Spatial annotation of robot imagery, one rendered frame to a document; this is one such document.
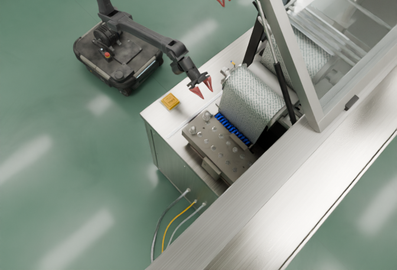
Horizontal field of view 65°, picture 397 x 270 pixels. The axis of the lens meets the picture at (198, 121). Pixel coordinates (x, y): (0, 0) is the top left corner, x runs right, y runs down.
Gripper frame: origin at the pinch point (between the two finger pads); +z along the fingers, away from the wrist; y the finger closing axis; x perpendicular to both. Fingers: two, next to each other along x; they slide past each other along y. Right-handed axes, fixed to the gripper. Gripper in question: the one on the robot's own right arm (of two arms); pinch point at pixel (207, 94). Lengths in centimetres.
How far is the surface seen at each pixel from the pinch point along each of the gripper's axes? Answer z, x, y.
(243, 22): -7, -128, -134
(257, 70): 1.7, 20.0, -16.8
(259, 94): 6.6, 31.6, -3.6
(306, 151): 11, 74, 21
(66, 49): -78, -172, 12
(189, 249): 8, 72, 56
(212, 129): 13.9, 2.9, 8.8
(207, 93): 3.1, -18.1, -8.6
